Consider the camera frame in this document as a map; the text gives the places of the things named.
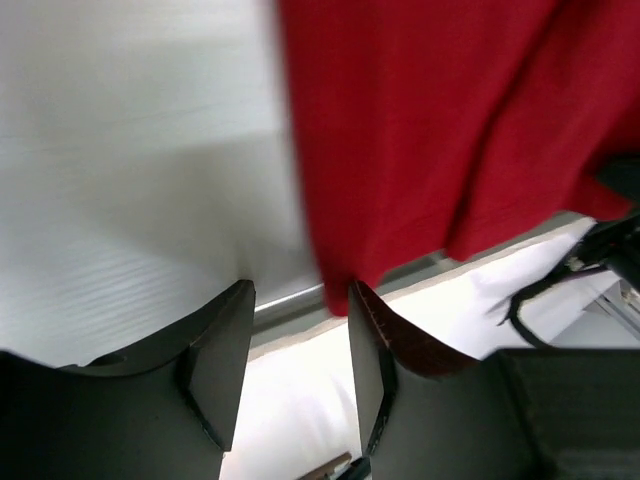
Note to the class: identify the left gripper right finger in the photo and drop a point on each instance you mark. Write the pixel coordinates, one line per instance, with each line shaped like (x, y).
(429, 411)

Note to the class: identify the aluminium rail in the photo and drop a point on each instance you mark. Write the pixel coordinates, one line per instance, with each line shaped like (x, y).
(288, 308)

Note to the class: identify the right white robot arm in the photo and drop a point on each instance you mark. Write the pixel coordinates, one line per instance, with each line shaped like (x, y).
(606, 246)

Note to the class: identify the red t shirt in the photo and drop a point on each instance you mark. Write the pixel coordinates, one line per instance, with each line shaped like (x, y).
(453, 126)

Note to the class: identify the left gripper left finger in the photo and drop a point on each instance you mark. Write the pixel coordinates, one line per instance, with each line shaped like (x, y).
(164, 407)

